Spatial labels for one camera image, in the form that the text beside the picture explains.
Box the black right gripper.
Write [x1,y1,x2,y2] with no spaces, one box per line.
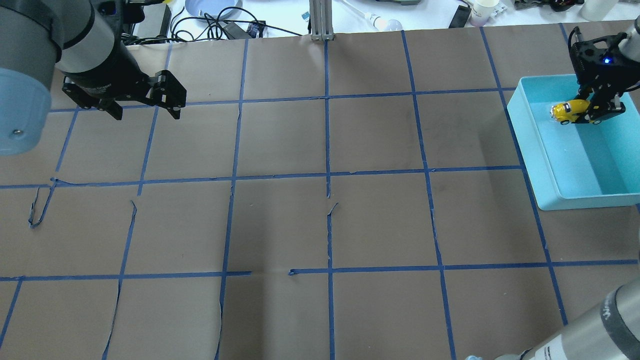
[567,26,639,125]

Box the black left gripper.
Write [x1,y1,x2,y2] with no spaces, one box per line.
[61,47,187,121]

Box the yellow toy beetle car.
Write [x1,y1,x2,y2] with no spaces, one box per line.
[550,99,591,125]

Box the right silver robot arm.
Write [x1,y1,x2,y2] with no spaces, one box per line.
[502,19,639,360]

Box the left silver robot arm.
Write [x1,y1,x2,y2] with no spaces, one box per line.
[0,0,187,156]

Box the light blue plastic bin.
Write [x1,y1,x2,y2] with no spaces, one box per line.
[507,74,640,211]

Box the black power brick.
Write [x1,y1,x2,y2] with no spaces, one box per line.
[132,3,172,44]

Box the light blue plate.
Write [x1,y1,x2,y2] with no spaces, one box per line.
[183,0,243,19]

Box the white paper cup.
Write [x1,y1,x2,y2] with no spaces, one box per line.
[469,0,500,27]

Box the aluminium frame post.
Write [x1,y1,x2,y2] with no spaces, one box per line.
[308,0,335,42]

